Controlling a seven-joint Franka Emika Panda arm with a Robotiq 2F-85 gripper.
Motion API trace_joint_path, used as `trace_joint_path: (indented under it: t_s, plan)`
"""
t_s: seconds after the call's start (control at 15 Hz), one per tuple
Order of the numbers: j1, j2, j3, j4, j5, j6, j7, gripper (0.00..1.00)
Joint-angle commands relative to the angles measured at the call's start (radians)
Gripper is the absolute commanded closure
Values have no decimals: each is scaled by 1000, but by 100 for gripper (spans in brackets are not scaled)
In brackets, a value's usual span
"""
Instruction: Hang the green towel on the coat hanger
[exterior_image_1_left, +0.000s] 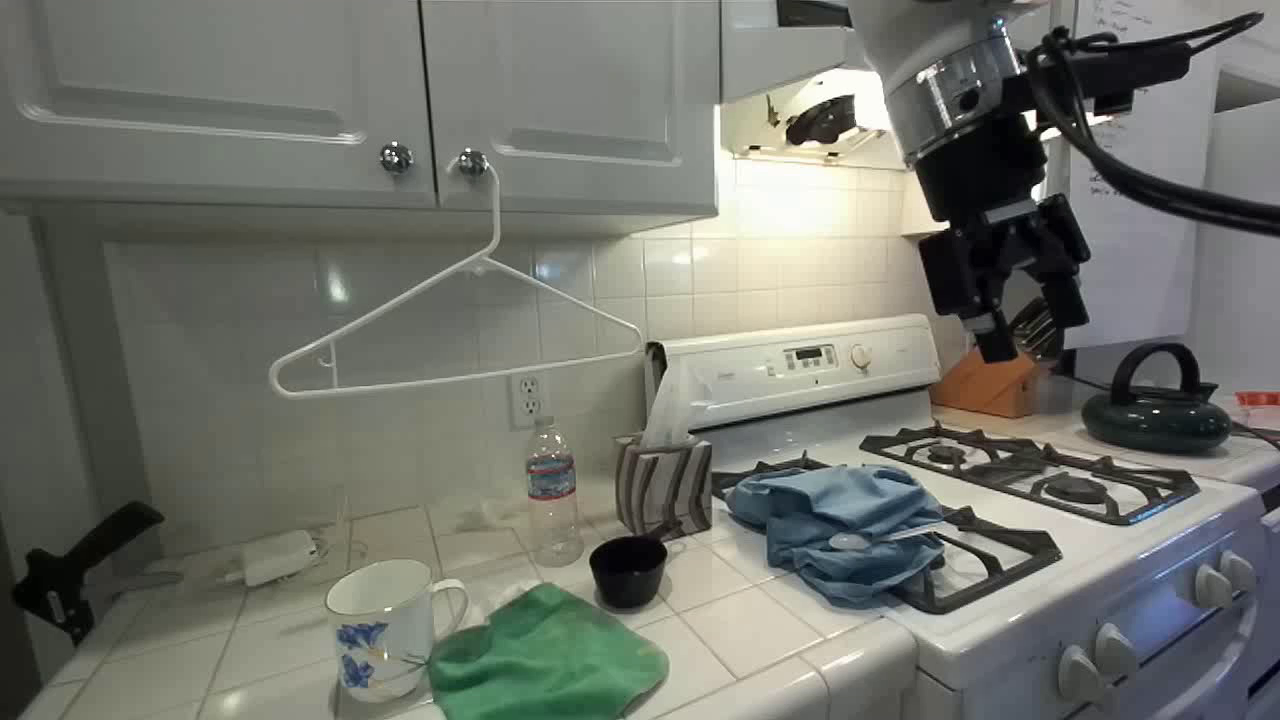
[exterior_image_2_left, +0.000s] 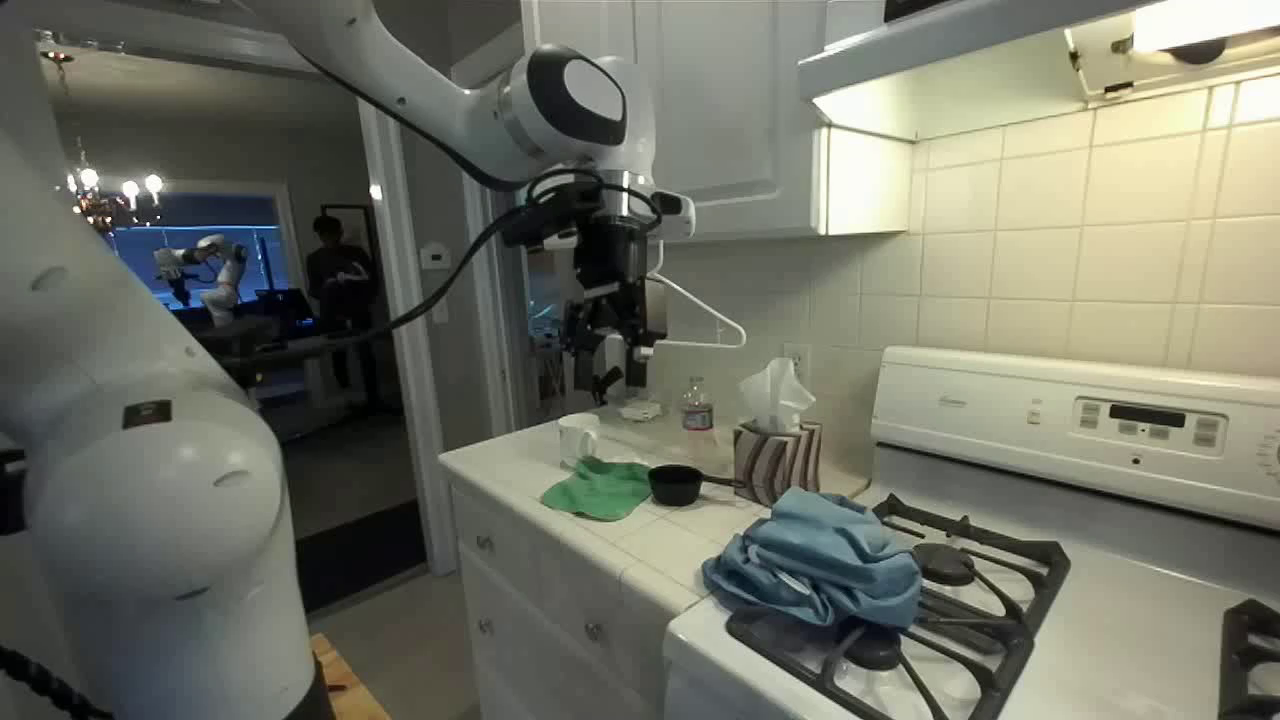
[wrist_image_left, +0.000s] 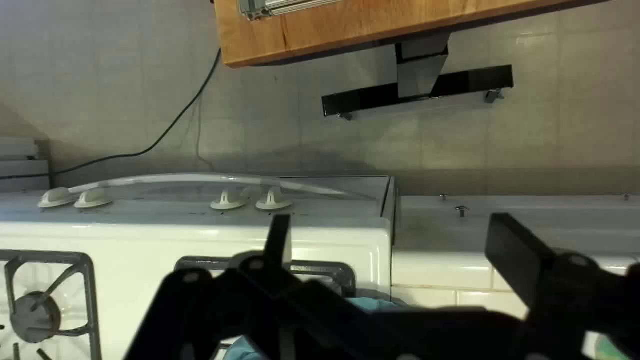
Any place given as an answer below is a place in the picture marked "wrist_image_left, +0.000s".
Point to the grey burner cap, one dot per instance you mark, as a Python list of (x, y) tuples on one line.
[(34, 316)]

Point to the white gas stove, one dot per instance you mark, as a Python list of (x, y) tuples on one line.
[(166, 233)]

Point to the white stove knob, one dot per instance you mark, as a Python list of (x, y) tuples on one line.
[(55, 199), (92, 199), (228, 201), (272, 201)]

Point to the black stove grate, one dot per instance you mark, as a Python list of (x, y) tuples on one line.
[(82, 293)]

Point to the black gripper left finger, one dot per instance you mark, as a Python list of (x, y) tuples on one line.
[(201, 301)]

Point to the blue towel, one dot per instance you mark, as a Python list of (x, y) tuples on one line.
[(373, 304)]

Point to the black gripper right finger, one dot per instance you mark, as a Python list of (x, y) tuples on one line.
[(552, 286)]

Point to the black table foot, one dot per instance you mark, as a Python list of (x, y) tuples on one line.
[(466, 80)]

